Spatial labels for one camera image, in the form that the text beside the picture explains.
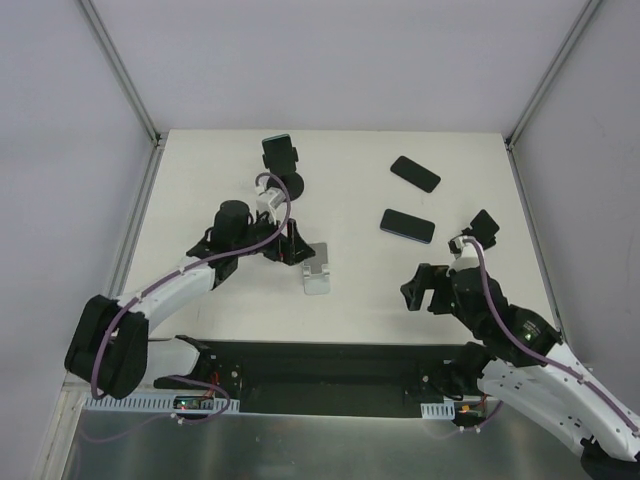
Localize silver folding phone stand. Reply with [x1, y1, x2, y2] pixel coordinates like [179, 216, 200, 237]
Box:
[302, 242, 331, 296]

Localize black phone blue edge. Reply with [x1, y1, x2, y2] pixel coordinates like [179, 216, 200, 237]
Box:
[380, 209, 435, 244]

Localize black round-base phone stand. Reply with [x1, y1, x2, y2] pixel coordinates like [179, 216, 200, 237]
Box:
[267, 163, 304, 201]

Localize black folding phone stand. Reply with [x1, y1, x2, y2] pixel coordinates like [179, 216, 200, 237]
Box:
[462, 209, 500, 250]

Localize black phone teal edge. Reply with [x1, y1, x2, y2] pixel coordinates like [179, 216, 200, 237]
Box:
[261, 134, 298, 175]

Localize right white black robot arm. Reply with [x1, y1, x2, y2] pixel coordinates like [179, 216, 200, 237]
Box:
[400, 264, 639, 479]

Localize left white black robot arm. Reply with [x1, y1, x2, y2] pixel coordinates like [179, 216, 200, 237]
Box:
[64, 200, 315, 400]

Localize black phone far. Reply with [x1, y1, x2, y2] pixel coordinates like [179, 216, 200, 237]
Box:
[390, 156, 441, 193]

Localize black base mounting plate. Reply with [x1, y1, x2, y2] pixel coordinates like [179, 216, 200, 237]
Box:
[179, 335, 489, 418]

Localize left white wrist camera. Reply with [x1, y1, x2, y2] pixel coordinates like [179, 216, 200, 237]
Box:
[255, 184, 285, 222]

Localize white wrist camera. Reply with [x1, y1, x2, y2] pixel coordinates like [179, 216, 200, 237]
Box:
[448, 235, 483, 272]
[255, 184, 285, 222]

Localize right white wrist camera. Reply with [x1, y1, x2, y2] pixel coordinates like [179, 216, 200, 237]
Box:
[448, 235, 483, 272]

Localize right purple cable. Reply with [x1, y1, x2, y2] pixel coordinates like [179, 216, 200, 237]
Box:
[462, 237, 640, 436]

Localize purple cable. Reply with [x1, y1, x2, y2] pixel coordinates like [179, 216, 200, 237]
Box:
[89, 172, 293, 401]
[462, 237, 640, 436]

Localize right white cable duct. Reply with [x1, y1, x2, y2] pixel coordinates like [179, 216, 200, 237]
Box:
[420, 398, 486, 420]

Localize white cable duct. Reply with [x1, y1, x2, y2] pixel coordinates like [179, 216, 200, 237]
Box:
[420, 398, 486, 420]
[84, 394, 240, 415]

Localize right aluminium frame post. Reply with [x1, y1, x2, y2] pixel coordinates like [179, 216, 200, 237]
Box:
[504, 0, 605, 151]

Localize aluminium frame post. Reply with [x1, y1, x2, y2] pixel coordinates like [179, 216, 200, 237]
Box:
[504, 0, 605, 151]
[75, 0, 162, 146]

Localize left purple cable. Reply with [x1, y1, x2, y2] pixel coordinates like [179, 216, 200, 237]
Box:
[89, 172, 293, 401]

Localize left white cable duct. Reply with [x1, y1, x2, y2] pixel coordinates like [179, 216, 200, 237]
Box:
[84, 394, 240, 415]

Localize left aluminium frame post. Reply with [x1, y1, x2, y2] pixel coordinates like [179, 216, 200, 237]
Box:
[75, 0, 162, 146]

